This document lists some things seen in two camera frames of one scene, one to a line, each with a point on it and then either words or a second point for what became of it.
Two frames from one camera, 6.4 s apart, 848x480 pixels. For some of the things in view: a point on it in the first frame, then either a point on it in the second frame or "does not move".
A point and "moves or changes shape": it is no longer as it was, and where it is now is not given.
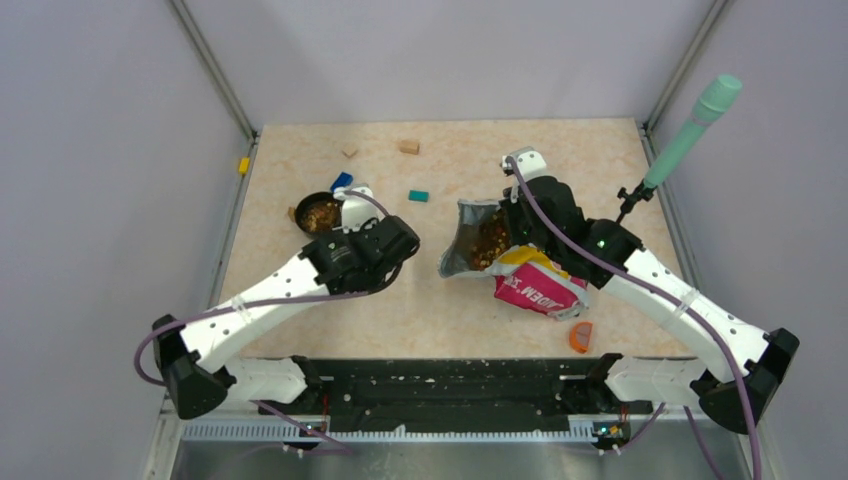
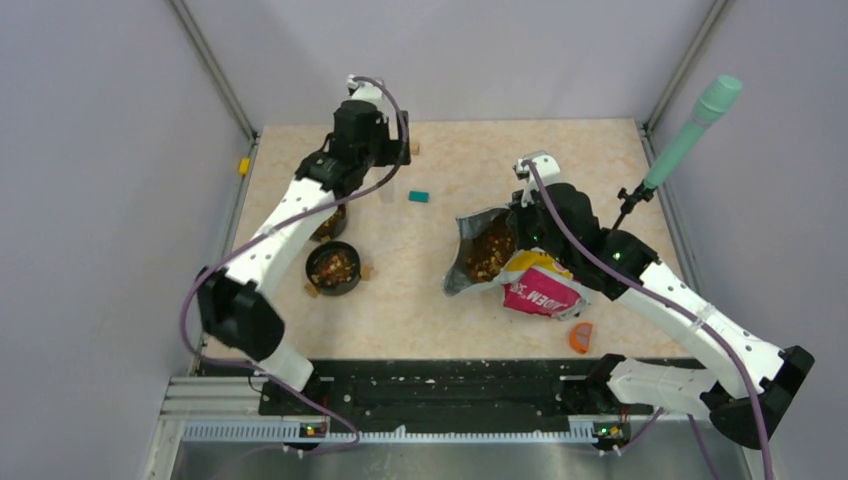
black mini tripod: [643, 192] does not move
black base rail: [435, 394] does not move
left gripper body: [352, 228] to [382, 150]
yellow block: [244, 165] does not move
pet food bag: [526, 276] moves or changes shape
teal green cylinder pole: [709, 106] does not move
